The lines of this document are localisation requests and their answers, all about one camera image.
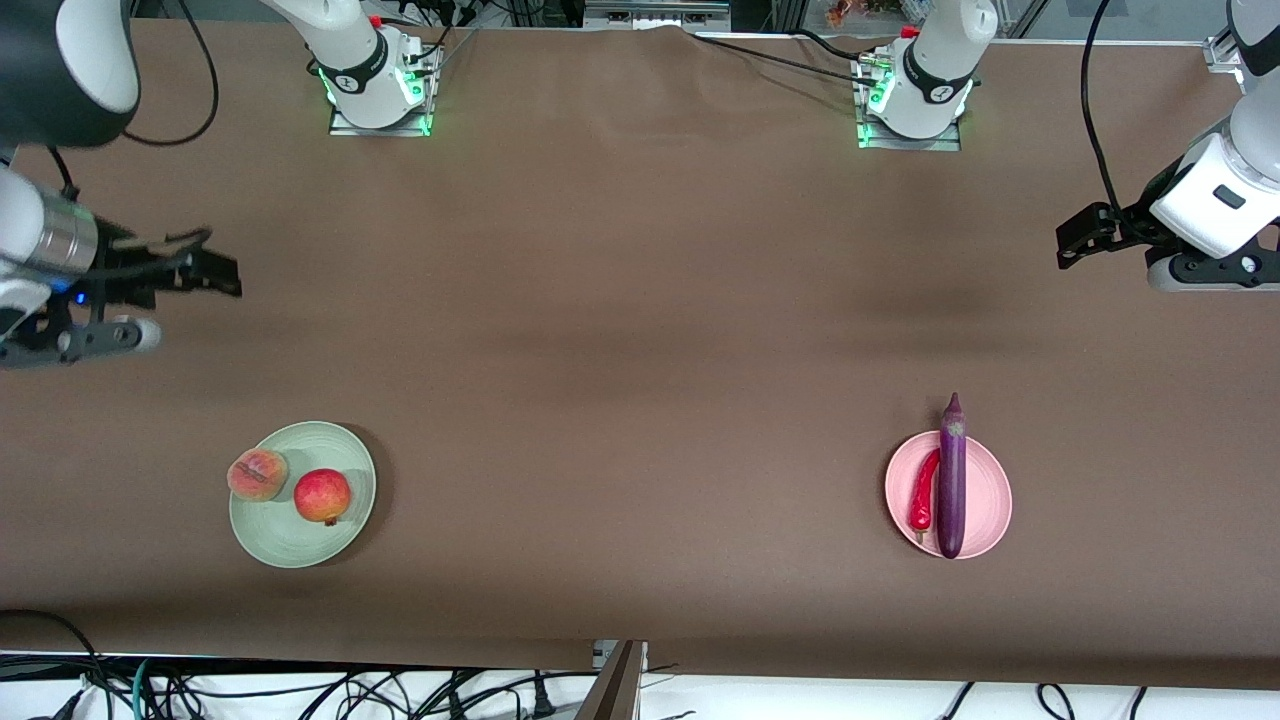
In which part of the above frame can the yellow-pink peach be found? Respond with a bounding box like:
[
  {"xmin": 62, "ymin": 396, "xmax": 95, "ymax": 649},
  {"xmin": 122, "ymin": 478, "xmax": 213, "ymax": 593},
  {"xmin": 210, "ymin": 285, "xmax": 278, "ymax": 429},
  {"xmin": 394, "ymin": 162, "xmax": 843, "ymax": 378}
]
[{"xmin": 226, "ymin": 449, "xmax": 290, "ymax": 503}]

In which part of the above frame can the red pomegranate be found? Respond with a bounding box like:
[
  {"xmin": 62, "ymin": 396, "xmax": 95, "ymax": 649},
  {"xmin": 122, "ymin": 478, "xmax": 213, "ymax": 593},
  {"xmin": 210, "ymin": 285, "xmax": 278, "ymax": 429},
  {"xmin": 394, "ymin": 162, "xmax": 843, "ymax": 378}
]
[{"xmin": 293, "ymin": 468, "xmax": 353, "ymax": 527}]

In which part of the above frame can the purple eggplant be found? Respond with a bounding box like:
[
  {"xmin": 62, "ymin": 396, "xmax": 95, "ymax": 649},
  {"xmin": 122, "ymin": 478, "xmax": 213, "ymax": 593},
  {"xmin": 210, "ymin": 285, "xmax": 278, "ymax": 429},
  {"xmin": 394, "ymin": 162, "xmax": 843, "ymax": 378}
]
[{"xmin": 936, "ymin": 392, "xmax": 969, "ymax": 560}]

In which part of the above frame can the red chili pepper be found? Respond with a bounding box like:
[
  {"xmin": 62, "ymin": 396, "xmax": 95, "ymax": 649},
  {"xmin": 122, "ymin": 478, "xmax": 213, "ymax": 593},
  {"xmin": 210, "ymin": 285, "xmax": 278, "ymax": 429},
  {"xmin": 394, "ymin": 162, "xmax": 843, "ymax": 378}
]
[{"xmin": 908, "ymin": 449, "xmax": 943, "ymax": 545}]

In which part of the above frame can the pink plate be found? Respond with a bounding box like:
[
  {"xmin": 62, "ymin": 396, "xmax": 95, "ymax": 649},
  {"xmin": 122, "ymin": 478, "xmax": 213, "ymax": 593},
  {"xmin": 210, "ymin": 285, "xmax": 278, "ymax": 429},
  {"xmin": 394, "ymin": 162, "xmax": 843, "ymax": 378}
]
[{"xmin": 884, "ymin": 430, "xmax": 1013, "ymax": 560}]

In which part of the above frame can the pale green plate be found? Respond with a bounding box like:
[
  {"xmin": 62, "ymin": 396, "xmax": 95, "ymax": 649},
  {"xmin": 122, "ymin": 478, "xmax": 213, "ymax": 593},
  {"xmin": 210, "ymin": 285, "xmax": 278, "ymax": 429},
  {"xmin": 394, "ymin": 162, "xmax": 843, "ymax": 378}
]
[{"xmin": 229, "ymin": 421, "xmax": 379, "ymax": 570}]

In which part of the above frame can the brown table cover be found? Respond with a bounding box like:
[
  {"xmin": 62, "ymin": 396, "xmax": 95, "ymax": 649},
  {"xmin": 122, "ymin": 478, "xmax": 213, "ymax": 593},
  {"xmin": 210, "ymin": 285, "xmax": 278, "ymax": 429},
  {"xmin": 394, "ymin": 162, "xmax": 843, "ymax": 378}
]
[{"xmin": 0, "ymin": 18, "xmax": 1280, "ymax": 691}]

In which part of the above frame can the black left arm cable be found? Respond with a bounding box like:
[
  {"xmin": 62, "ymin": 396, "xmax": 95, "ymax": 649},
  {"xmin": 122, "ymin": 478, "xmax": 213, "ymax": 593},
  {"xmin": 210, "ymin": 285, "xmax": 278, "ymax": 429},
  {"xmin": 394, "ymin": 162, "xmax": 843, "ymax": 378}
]
[{"xmin": 1079, "ymin": 0, "xmax": 1151, "ymax": 236}]

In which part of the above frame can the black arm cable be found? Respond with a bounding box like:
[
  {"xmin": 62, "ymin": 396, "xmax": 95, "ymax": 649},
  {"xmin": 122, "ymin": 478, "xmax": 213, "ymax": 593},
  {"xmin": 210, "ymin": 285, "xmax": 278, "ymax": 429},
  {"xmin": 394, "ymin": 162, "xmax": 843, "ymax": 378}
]
[
  {"xmin": 122, "ymin": 0, "xmax": 220, "ymax": 147},
  {"xmin": 1079, "ymin": 0, "xmax": 1151, "ymax": 236}
]

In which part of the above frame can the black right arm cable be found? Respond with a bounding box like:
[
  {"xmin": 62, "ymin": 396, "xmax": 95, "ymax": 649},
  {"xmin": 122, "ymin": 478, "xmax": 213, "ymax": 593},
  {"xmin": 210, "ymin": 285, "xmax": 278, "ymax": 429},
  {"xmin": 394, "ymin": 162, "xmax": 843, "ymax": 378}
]
[{"xmin": 122, "ymin": 0, "xmax": 220, "ymax": 147}]

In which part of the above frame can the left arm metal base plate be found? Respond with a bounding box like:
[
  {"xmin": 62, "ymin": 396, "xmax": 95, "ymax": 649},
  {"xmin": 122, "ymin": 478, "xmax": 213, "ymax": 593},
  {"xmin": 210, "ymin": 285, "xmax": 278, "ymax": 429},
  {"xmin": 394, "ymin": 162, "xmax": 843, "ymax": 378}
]
[{"xmin": 855, "ymin": 52, "xmax": 964, "ymax": 152}]

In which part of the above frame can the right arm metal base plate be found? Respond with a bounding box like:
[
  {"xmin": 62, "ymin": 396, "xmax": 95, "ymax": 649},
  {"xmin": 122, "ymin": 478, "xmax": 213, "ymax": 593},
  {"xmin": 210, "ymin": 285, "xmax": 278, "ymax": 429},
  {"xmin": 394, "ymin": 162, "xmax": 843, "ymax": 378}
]
[{"xmin": 328, "ymin": 40, "xmax": 442, "ymax": 138}]

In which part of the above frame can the short thin black cable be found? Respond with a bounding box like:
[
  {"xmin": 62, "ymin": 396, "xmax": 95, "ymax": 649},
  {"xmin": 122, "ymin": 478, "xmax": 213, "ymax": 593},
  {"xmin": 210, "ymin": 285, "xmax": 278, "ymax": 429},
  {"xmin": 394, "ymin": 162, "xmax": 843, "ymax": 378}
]
[{"xmin": 795, "ymin": 28, "xmax": 867, "ymax": 62}]

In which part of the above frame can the long thin black cable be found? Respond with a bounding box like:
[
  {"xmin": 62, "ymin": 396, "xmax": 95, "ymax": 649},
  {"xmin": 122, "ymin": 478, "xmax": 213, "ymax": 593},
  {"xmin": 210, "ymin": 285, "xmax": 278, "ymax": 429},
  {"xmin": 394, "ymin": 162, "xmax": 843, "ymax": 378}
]
[{"xmin": 690, "ymin": 33, "xmax": 881, "ymax": 87}]

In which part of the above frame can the black looped floor cable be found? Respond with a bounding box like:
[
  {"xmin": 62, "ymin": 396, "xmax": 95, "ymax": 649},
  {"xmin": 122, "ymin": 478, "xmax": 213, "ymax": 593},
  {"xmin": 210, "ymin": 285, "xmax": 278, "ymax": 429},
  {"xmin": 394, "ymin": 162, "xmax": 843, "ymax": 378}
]
[{"xmin": 0, "ymin": 609, "xmax": 113, "ymax": 720}]

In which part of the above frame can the black floor cable tangle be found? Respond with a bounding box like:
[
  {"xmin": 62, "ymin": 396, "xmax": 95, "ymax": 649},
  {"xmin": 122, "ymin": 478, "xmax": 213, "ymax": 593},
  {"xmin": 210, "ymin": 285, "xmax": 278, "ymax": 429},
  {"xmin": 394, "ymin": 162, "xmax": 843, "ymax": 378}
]
[{"xmin": 150, "ymin": 666, "xmax": 601, "ymax": 720}]

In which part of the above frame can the aluminium profile post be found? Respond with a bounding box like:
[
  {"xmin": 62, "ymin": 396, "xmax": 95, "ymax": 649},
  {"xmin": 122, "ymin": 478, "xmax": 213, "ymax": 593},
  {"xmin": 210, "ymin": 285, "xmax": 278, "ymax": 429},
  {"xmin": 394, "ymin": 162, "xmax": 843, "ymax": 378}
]
[{"xmin": 574, "ymin": 640, "xmax": 650, "ymax": 720}]

